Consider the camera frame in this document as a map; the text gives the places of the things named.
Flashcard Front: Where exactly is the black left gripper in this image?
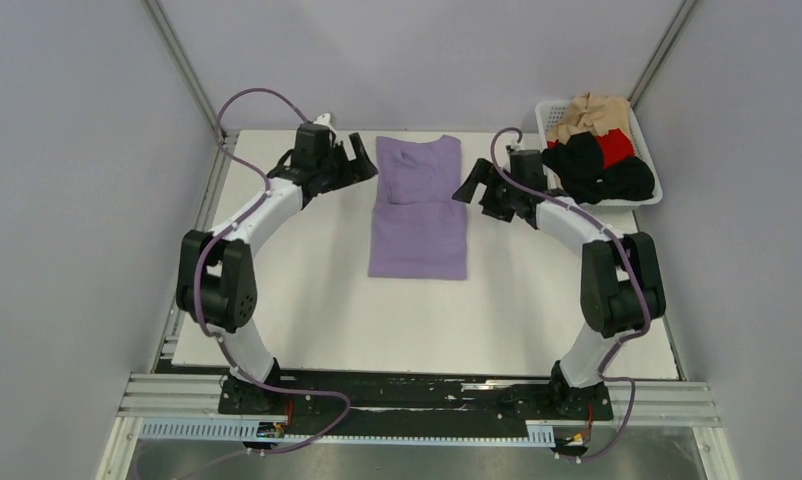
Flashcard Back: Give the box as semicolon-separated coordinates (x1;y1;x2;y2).
317;134;378;195

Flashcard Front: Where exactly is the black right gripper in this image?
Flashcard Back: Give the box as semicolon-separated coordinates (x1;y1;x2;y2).
452;159;520;223

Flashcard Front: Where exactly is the purple t shirt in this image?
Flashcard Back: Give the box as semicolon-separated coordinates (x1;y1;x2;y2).
368;135;468;281

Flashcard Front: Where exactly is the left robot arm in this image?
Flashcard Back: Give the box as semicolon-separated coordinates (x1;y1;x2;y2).
175;121;378;413

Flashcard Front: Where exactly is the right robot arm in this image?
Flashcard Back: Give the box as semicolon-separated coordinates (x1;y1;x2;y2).
453;150;666;418

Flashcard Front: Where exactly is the white plastic laundry basket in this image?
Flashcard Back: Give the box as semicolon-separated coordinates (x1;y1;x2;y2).
535;93;663;211

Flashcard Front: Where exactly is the black t shirt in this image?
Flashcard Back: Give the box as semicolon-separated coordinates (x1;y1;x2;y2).
542;129;656;204

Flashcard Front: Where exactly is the beige t shirt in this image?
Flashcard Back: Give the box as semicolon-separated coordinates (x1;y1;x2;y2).
546;93;631;144

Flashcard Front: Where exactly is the red t shirt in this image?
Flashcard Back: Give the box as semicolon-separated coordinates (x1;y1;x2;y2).
546;129;637;173

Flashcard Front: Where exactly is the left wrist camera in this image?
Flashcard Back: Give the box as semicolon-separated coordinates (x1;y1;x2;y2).
314;112;336;132

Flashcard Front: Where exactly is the left aluminium corner post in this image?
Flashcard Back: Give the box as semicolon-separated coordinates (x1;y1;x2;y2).
142;0;229;140

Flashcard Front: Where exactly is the aluminium corner post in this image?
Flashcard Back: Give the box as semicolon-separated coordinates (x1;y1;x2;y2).
629;0;701;109
142;0;229;140

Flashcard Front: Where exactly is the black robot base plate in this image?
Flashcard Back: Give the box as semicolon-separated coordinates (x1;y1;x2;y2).
218;370;613;437

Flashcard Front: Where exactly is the right aluminium corner post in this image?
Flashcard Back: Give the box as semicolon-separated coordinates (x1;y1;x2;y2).
629;0;701;109

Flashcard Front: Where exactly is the white slotted cable duct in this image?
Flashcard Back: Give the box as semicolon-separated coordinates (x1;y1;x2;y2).
138;418;555;448

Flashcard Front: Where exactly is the aluminium frame rail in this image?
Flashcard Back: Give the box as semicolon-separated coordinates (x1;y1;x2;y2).
117;373;721;428

